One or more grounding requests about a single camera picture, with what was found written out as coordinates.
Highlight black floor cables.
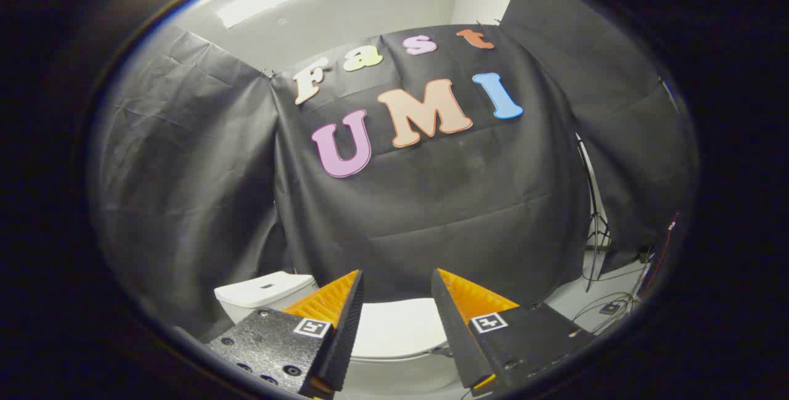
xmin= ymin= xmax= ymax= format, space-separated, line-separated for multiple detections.
xmin=573 ymin=292 xmax=642 ymax=333

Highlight white toilet tank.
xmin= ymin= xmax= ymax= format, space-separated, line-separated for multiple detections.
xmin=214 ymin=272 xmax=318 ymax=325

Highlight black light stand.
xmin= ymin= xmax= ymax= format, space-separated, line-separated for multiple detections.
xmin=576 ymin=135 xmax=611 ymax=293

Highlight white toilet bowl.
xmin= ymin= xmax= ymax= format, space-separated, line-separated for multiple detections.
xmin=342 ymin=351 xmax=462 ymax=396

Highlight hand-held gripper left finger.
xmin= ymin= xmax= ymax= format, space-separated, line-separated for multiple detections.
xmin=206 ymin=270 xmax=364 ymax=399

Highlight red cable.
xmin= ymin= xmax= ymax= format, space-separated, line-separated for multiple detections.
xmin=638 ymin=212 xmax=679 ymax=296

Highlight plain black backdrop cloth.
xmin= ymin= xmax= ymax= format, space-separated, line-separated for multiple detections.
xmin=499 ymin=0 xmax=697 ymax=274
xmin=89 ymin=24 xmax=290 ymax=342

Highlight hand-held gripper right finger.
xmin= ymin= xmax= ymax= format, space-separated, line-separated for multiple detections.
xmin=431 ymin=269 xmax=595 ymax=396

